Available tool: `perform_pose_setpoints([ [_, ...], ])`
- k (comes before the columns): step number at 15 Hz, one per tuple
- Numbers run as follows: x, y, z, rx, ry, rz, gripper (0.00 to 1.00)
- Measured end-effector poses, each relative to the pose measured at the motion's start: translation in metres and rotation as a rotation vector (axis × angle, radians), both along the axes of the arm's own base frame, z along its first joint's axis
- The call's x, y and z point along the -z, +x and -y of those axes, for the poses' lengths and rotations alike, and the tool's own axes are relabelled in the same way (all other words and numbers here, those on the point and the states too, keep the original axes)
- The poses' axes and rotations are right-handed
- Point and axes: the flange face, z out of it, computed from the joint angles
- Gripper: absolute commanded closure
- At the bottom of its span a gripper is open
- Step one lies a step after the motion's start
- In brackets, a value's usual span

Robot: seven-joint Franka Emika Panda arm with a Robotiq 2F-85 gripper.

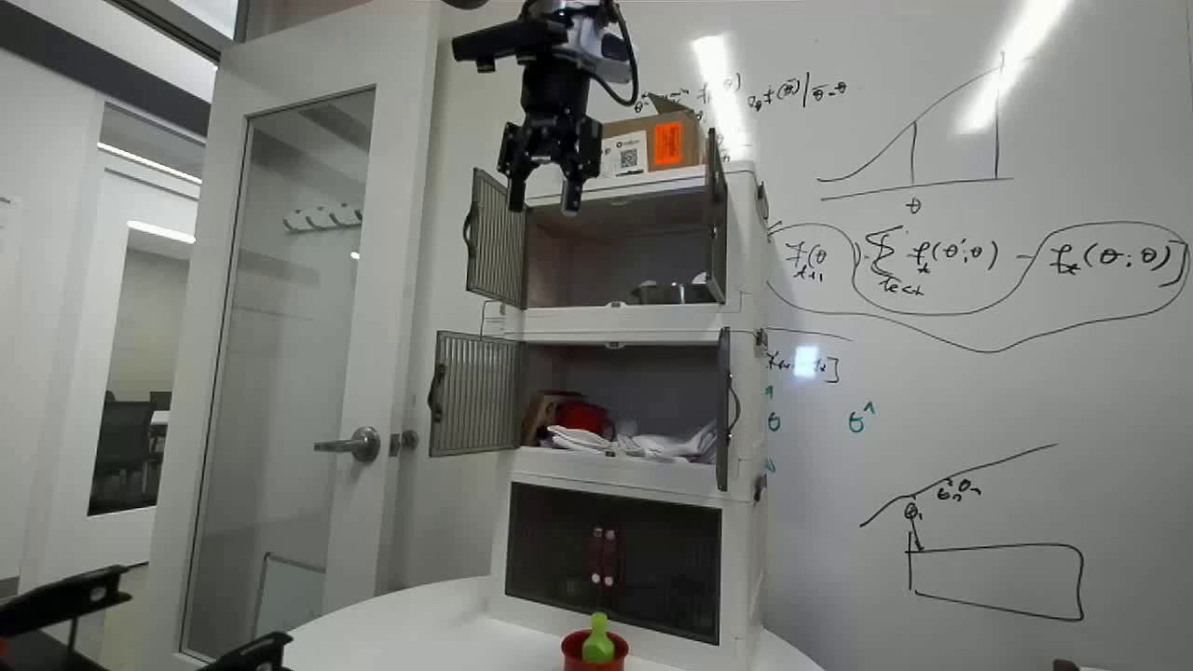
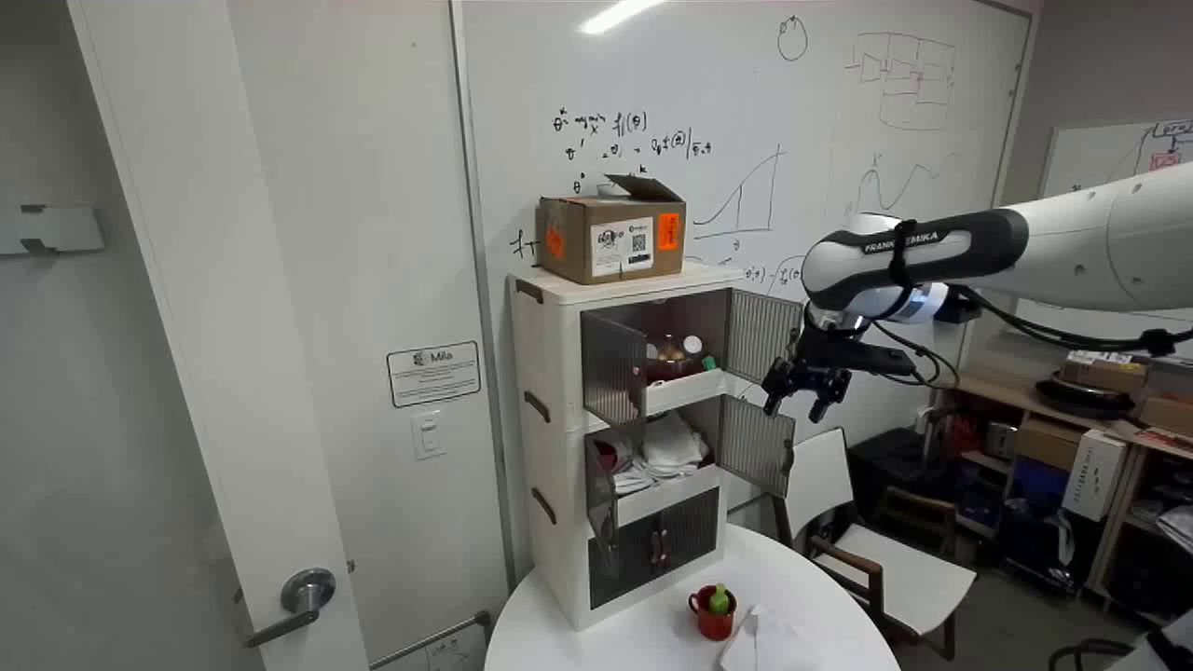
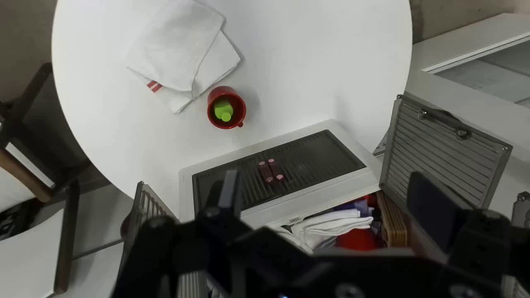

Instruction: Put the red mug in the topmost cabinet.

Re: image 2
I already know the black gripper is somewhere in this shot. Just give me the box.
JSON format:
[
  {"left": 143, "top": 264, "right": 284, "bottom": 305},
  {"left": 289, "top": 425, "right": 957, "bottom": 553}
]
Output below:
[{"left": 755, "top": 317, "right": 923, "bottom": 427}]

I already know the red mug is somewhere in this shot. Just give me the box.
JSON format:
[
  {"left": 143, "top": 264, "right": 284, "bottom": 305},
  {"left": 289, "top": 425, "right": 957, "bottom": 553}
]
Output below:
[{"left": 684, "top": 580, "right": 743, "bottom": 645}]

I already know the white stacked cabinet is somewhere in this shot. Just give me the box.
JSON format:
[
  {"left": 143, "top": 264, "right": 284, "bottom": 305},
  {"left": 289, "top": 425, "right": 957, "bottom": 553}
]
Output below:
[{"left": 502, "top": 259, "right": 797, "bottom": 628}]

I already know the dark bottle white cap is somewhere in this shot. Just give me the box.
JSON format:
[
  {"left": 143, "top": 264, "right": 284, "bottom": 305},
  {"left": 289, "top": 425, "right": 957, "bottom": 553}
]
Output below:
[{"left": 673, "top": 333, "right": 710, "bottom": 377}]

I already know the crumpled white cloth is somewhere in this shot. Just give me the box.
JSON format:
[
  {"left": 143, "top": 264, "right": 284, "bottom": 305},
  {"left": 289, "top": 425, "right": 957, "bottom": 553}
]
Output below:
[{"left": 636, "top": 412, "right": 715, "bottom": 484}]

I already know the dark wooden chair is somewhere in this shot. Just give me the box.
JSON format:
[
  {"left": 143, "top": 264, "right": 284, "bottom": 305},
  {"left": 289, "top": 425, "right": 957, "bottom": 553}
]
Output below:
[{"left": 867, "top": 481, "right": 963, "bottom": 553}]

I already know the wooden desk shelf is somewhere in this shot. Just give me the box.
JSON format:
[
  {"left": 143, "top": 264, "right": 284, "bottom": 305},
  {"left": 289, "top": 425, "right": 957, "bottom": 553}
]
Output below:
[{"left": 934, "top": 369, "right": 1193, "bottom": 602}]

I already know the red packet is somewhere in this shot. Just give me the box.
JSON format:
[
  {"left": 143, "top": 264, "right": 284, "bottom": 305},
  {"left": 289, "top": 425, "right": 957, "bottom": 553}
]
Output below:
[{"left": 589, "top": 436, "right": 626, "bottom": 484}]

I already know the white chair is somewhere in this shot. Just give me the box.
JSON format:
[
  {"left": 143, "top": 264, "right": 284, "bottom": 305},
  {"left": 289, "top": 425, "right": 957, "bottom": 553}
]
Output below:
[{"left": 780, "top": 425, "right": 980, "bottom": 638}]

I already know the cardboard box with labels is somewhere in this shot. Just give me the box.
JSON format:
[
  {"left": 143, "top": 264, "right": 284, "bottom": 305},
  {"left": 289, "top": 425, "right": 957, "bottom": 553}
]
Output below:
[{"left": 533, "top": 171, "right": 691, "bottom": 288}]

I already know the brown cardboard box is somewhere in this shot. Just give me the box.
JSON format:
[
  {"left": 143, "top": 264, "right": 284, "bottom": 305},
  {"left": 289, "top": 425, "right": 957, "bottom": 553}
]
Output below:
[{"left": 1015, "top": 412, "right": 1083, "bottom": 474}]

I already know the flat cardboard box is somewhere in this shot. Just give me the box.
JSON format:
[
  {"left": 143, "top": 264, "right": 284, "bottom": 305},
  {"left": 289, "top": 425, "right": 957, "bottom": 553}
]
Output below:
[{"left": 1057, "top": 349, "right": 1152, "bottom": 397}]

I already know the white box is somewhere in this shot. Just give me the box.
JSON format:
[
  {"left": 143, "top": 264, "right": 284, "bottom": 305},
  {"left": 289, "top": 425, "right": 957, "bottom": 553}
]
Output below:
[{"left": 1057, "top": 425, "right": 1131, "bottom": 524}]

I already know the small whiteboard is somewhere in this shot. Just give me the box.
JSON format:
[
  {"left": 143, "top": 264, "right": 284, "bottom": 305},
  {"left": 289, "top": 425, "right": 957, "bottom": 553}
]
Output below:
[{"left": 1041, "top": 120, "right": 1193, "bottom": 202}]

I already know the black office chair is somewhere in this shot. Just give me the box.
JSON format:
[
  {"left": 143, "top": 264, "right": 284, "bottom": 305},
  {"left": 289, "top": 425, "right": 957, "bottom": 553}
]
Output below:
[{"left": 1045, "top": 610, "right": 1193, "bottom": 671}]

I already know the white room door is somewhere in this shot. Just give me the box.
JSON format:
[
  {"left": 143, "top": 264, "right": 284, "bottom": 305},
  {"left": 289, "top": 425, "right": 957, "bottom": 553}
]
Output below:
[{"left": 66, "top": 0, "right": 371, "bottom": 671}]

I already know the large wall whiteboard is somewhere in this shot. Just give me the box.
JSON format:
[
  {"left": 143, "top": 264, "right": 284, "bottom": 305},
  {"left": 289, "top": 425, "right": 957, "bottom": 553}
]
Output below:
[{"left": 447, "top": 0, "right": 1035, "bottom": 590}]

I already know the white wall sign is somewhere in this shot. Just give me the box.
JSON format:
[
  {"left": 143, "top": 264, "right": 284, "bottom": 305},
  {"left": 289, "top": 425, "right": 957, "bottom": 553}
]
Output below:
[{"left": 382, "top": 339, "right": 486, "bottom": 411}]

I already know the white light switch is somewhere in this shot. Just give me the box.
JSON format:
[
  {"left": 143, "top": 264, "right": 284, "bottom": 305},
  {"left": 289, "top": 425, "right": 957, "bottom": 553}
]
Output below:
[{"left": 411, "top": 406, "right": 451, "bottom": 461}]

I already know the metal door lever handle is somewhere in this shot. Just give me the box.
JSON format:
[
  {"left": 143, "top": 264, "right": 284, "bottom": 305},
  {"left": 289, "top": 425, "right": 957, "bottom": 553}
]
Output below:
[{"left": 242, "top": 568, "right": 344, "bottom": 653}]

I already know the white wall hook rack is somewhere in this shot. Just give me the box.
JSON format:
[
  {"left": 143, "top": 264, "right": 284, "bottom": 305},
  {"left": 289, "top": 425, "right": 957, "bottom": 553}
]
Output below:
[{"left": 0, "top": 202, "right": 108, "bottom": 259}]

